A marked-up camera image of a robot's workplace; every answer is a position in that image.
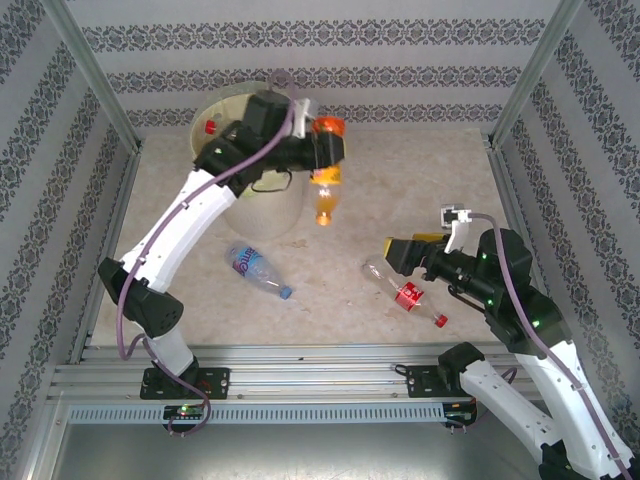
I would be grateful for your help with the clear bottle red cola label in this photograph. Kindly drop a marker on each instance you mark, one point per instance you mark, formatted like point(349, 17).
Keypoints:
point(409, 296)

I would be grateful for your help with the orange juice bottle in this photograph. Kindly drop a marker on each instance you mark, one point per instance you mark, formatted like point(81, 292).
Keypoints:
point(325, 200)

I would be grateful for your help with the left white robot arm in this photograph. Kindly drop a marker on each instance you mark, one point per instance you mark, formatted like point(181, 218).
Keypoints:
point(185, 220)

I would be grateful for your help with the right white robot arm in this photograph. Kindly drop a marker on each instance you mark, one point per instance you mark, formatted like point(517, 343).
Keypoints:
point(500, 395)

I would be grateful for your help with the cream plastic bin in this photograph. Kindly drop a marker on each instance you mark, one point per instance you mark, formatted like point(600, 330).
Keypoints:
point(270, 215)

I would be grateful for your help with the blue cap water bottle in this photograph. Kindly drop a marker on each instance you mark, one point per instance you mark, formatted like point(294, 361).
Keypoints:
point(255, 267)

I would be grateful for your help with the small controller board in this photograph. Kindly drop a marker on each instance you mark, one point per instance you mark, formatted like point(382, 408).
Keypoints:
point(185, 411)
point(460, 417)

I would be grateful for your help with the steel bottom panel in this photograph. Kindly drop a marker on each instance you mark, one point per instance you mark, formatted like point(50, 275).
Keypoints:
point(320, 455)

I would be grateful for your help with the aluminium side rail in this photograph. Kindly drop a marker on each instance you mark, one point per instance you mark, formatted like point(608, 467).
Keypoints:
point(107, 250)
point(510, 200)

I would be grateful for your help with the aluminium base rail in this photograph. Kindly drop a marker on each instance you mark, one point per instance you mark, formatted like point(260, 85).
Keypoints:
point(320, 375)

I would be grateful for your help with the aluminium frame post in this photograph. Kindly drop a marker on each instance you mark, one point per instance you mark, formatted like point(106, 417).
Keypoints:
point(532, 75)
point(95, 75)

